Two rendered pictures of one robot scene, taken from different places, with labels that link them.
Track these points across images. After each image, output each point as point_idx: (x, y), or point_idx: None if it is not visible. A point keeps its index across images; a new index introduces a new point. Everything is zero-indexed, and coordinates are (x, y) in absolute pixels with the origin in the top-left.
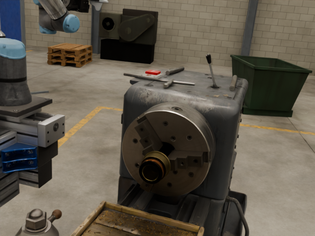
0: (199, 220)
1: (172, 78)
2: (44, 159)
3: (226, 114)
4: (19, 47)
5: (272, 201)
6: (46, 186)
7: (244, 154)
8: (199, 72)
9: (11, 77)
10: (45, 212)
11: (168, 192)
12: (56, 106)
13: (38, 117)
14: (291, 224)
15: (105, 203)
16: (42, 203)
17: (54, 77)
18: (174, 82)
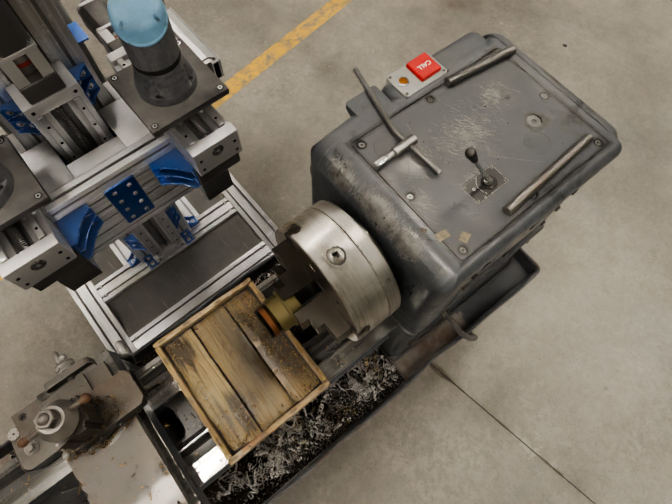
0: (349, 355)
1: (440, 108)
2: (213, 174)
3: (427, 284)
4: (147, 28)
5: (668, 224)
6: (339, 56)
7: None
8: (543, 74)
9: (147, 69)
10: (52, 419)
11: None
12: None
13: (205, 116)
14: (657, 280)
15: (249, 282)
16: (320, 90)
17: None
18: (411, 148)
